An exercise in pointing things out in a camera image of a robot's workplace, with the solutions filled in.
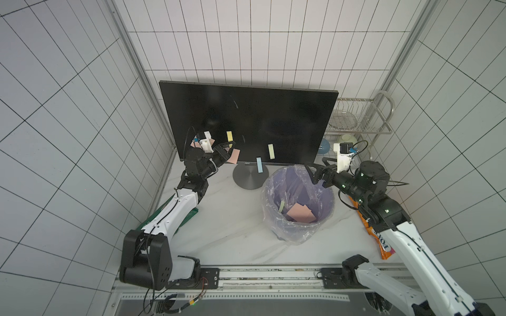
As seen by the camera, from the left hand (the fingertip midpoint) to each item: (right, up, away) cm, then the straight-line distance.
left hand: (234, 146), depth 78 cm
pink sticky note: (+1, -4, -6) cm, 7 cm away
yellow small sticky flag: (-2, +5, -2) cm, 5 cm away
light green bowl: (+60, +6, +28) cm, 66 cm away
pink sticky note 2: (+28, -28, +3) cm, 40 cm away
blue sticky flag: (+10, -7, +7) cm, 14 cm away
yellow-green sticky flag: (+16, -2, +3) cm, 16 cm away
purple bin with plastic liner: (+24, -16, +2) cm, 29 cm away
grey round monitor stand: (+4, -15, +26) cm, 30 cm away
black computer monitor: (+22, +10, +12) cm, 27 cm away
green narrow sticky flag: (+20, -27, +7) cm, 34 cm away
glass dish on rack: (+51, +14, +15) cm, 55 cm away
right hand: (+26, -6, -12) cm, 29 cm away
